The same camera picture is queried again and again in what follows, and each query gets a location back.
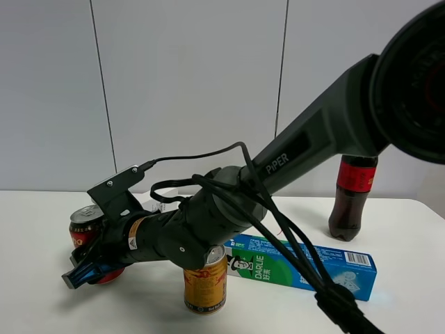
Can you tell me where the blue Darlie toothpaste box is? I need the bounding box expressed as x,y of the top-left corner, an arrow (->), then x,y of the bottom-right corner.
222,233 -> 378,303

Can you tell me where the cola bottle yellow cap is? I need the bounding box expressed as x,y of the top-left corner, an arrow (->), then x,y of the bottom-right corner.
328,155 -> 378,241

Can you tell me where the red drink can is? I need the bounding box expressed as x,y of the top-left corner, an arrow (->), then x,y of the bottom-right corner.
69,205 -> 124,285

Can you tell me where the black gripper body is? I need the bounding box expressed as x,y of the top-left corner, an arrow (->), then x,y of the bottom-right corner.
100,212 -> 167,267

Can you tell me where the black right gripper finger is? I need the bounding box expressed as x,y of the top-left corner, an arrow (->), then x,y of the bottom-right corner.
70,239 -> 103,267

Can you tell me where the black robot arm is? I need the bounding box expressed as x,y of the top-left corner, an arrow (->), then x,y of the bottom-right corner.
63,2 -> 444,289

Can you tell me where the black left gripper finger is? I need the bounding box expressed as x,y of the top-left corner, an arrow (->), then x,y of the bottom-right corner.
62,261 -> 120,289

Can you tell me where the white cardboard box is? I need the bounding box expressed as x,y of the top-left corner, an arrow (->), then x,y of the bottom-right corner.
133,189 -> 202,214

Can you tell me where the gold Red Bull can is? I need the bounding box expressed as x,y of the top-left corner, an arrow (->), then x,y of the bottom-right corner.
184,246 -> 227,315

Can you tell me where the black cable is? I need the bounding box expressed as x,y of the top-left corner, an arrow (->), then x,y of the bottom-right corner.
138,141 -> 387,334

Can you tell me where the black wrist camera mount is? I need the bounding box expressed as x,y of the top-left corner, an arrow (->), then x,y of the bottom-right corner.
87,166 -> 145,225

